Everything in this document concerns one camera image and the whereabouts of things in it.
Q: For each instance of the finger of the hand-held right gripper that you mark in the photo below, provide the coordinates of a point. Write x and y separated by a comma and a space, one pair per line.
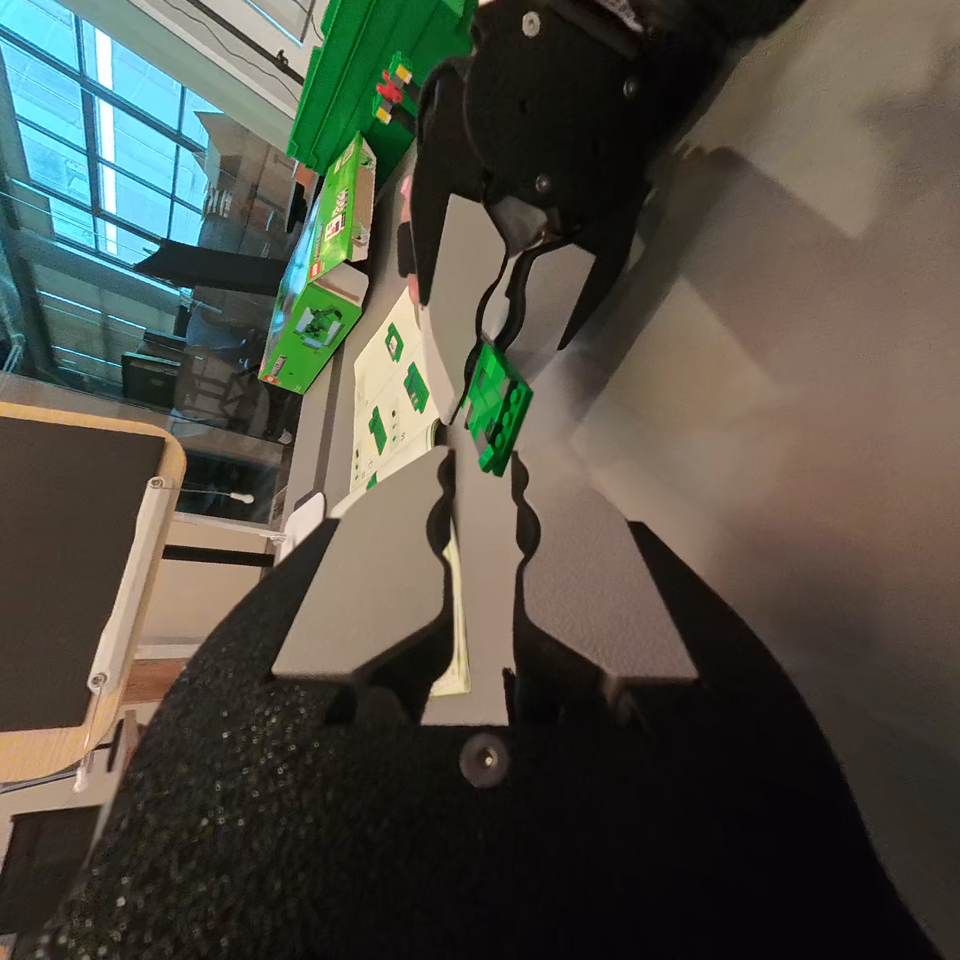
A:
457, 300
559, 292

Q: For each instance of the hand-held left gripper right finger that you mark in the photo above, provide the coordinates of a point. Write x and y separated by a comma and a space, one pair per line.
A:
600, 607

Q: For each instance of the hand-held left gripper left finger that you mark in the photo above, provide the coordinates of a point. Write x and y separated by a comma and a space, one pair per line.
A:
367, 592

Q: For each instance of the green brick plate assembly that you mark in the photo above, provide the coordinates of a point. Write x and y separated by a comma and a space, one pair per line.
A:
499, 405

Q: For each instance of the grey desk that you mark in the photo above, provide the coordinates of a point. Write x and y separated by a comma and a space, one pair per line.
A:
750, 375

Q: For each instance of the black desk divider panel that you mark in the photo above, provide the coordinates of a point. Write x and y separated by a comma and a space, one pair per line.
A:
60, 562

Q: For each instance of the open instruction booklet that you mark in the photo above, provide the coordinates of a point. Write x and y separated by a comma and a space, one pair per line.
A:
390, 405

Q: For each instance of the green toy set box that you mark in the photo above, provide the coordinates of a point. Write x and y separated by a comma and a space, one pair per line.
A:
322, 300

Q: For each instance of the lime brick figure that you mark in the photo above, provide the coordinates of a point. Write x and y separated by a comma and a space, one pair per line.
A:
394, 90

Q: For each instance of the green plastic crate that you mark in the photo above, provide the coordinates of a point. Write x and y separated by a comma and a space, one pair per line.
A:
360, 75

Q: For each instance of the black flat panel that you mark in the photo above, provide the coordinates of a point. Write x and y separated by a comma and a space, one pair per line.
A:
217, 266

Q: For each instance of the cardboard box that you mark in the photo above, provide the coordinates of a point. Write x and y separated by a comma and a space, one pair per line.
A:
240, 172

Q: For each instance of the black stand pole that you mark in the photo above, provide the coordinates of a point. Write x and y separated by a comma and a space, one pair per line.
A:
247, 37

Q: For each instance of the large window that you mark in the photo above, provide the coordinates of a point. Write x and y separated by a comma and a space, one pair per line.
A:
90, 135

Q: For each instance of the white divider bracket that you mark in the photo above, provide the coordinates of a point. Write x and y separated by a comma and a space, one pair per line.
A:
109, 750

